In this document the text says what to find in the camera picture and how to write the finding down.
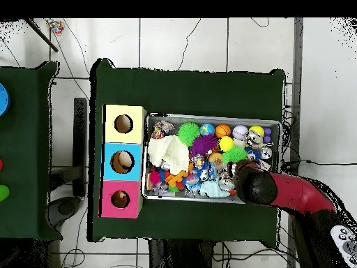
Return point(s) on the cream muslin cloth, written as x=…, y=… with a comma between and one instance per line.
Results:
x=167, y=153

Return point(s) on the green spiky ball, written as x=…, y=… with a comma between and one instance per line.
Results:
x=188, y=134
x=234, y=154

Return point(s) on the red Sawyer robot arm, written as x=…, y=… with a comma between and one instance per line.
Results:
x=295, y=192

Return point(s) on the shallow clear mesh bin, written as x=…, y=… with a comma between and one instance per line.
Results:
x=162, y=195

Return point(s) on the wooden box with three holes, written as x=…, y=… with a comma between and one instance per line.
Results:
x=124, y=148

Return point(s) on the purple spiky ball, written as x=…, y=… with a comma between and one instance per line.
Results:
x=204, y=144

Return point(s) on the orange plastic toy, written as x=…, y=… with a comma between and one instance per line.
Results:
x=176, y=178

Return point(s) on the blue globe ball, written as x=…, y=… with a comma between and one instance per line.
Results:
x=207, y=129

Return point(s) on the yellow tennis ball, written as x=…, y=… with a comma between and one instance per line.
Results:
x=226, y=143

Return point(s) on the orange basketball toy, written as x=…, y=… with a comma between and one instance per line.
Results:
x=223, y=130

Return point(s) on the white baseball toy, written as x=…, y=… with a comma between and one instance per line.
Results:
x=240, y=132

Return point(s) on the smooth yellow ball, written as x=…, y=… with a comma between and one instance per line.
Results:
x=256, y=130

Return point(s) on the black power adapter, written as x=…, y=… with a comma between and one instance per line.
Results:
x=290, y=165

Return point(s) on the side table with green cloth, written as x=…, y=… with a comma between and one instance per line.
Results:
x=25, y=151

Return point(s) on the small colourful object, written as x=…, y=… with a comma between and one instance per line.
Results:
x=54, y=26

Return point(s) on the black rod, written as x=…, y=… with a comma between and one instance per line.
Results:
x=40, y=34

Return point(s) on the small green object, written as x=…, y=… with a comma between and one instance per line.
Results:
x=3, y=192

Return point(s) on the blue bowl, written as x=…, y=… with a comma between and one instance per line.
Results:
x=3, y=99

